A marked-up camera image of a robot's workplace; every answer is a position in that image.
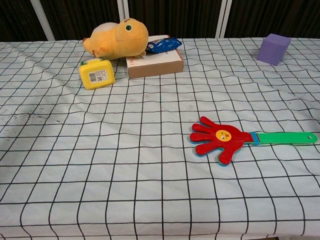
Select red hand clapper green handle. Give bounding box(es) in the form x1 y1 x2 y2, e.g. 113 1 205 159
189 115 318 167

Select white black checkered tablecloth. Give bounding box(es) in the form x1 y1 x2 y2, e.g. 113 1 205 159
0 37 320 240

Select white flat cardboard box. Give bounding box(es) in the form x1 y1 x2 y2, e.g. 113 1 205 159
125 34 185 80

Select blue snack packet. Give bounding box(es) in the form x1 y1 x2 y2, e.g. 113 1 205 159
145 36 182 54

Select yellow plastic box with label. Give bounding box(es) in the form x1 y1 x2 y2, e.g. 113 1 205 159
78 57 116 91

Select yellow plush duck toy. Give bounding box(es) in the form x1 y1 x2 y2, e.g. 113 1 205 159
82 18 149 61

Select purple foam cube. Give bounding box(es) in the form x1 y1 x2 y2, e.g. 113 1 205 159
256 33 292 66

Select white metal frame post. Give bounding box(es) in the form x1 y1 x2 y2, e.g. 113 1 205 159
215 0 233 39
30 0 56 41
116 0 130 23

